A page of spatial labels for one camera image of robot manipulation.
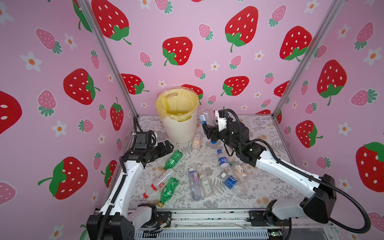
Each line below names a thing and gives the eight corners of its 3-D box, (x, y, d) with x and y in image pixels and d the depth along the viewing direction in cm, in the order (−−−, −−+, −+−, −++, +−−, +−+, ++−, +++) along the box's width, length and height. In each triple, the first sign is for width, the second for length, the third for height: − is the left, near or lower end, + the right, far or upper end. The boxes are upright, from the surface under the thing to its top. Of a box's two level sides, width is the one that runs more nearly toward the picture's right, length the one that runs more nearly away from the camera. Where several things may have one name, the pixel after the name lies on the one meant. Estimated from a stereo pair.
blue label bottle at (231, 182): (218, 180, 88) (219, 177, 84) (223, 173, 91) (224, 170, 87) (241, 199, 81) (243, 196, 78) (246, 191, 84) (248, 188, 80)
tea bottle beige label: (241, 184, 88) (243, 179, 82) (229, 167, 95) (231, 162, 89) (248, 180, 89) (251, 175, 84) (236, 163, 96) (238, 158, 91)
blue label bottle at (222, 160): (221, 169, 92) (221, 166, 89) (214, 153, 99) (215, 150, 96) (228, 166, 93) (229, 163, 90) (221, 152, 100) (222, 148, 97)
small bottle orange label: (191, 153, 101) (191, 149, 97) (195, 136, 110) (195, 132, 106) (198, 154, 100) (199, 150, 96) (201, 137, 110) (202, 133, 105)
